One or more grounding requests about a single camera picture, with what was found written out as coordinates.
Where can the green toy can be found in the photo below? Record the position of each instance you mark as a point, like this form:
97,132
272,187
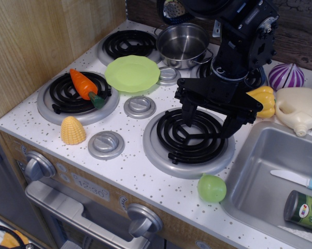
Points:
298,209

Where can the yellow object bottom left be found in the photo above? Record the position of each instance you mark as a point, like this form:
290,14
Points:
10,242

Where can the orange toy carrot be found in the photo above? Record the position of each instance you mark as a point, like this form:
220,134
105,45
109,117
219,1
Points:
86,88

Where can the back right black burner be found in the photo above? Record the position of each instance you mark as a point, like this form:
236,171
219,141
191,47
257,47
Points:
253,80

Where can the purple toy onion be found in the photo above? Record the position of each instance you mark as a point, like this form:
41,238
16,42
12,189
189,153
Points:
285,76

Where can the silver stovetop knob front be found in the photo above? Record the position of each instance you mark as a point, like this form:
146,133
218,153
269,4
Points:
106,145

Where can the oven clock display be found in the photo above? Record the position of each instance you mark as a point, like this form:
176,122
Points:
91,187

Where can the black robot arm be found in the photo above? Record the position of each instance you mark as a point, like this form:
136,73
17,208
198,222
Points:
247,37

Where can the front left black burner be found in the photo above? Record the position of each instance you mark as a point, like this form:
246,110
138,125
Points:
58,99

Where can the front right black burner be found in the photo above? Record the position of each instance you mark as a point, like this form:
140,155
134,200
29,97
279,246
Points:
187,152

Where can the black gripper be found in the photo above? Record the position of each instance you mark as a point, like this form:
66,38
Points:
220,95

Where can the small steel pot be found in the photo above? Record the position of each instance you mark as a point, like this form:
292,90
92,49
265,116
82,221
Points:
184,46

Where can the steel toy sink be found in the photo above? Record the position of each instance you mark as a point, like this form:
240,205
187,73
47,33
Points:
255,197

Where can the silver oven dial left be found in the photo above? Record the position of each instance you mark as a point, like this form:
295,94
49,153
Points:
38,166

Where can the light green plastic plate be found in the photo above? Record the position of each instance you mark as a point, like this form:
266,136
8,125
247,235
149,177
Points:
132,73

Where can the metal strainer blue rim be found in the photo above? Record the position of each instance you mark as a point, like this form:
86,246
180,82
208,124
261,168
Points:
173,12

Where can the silver stovetop knob back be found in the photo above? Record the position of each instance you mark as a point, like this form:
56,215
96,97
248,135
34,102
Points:
168,76

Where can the toy knife blue handle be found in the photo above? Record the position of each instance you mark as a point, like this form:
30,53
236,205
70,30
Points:
293,177

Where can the cream toy jug bottle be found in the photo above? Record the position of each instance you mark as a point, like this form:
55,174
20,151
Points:
293,107

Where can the silver stovetop knob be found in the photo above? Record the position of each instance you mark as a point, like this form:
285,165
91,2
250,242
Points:
168,76
106,145
139,107

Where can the black burner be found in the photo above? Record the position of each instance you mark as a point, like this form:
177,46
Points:
253,80
58,99
126,43
187,152

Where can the silver oven dial right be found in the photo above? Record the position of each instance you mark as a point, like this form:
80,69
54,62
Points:
143,220

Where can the silver stovetop knob middle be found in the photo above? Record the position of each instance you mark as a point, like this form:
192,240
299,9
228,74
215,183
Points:
139,107

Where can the silver oven dial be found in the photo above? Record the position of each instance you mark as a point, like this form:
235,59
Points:
38,166
143,220

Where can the silver oven door handle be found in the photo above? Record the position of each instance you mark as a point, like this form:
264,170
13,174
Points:
70,211

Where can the yellow toy bell pepper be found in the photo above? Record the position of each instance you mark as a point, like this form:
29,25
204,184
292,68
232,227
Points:
264,95

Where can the back left black burner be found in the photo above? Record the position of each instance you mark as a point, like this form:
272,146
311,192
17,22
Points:
126,43

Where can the yellow toy corn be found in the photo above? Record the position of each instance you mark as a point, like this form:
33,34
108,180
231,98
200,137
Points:
72,131

